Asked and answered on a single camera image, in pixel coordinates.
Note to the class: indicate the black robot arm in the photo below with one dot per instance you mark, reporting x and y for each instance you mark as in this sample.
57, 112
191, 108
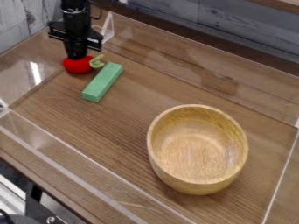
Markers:
73, 7

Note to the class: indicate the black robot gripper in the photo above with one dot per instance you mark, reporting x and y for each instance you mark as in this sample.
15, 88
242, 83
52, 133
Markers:
76, 34

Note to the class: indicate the green rectangular foam block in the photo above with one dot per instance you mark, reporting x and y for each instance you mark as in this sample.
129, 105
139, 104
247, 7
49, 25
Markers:
101, 82

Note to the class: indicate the black metal table bracket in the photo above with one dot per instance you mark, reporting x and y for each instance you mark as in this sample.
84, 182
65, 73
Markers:
36, 210

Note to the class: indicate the light wooden bowl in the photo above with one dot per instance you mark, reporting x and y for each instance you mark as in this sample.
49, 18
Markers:
198, 148

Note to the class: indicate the red plush strawberry toy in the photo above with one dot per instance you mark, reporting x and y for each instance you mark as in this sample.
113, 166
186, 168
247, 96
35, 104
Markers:
84, 65

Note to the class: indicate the clear acrylic tray enclosure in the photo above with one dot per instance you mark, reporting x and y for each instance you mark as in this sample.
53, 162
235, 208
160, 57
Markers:
81, 149

